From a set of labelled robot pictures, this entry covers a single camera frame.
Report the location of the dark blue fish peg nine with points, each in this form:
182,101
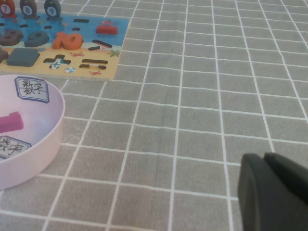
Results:
51,9

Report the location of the colourful wooden puzzle board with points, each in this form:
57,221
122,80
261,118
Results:
81,73

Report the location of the magenta wooden number one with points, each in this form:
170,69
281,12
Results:
12,121

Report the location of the brown wooden number eight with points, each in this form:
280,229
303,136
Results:
9,43

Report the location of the dark grey wooden square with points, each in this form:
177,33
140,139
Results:
22,56

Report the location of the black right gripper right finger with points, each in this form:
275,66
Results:
291,173

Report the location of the grey checked tablecloth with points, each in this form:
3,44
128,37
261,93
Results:
192,120

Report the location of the dark grey wooden number nine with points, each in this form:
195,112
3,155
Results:
44,38

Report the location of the pale pink plastic bowl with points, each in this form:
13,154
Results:
36,166

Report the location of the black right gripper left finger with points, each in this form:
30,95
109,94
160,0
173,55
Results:
264,204

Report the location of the red wooden minus sign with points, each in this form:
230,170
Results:
107,29

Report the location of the brown fish peg eight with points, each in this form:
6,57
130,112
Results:
27,9

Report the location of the white handwritten paper label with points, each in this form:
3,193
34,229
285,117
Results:
12,146
31,89

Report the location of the red fish peg seven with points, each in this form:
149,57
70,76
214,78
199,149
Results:
6,9

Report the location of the orange wooden number ten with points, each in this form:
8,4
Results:
59,42

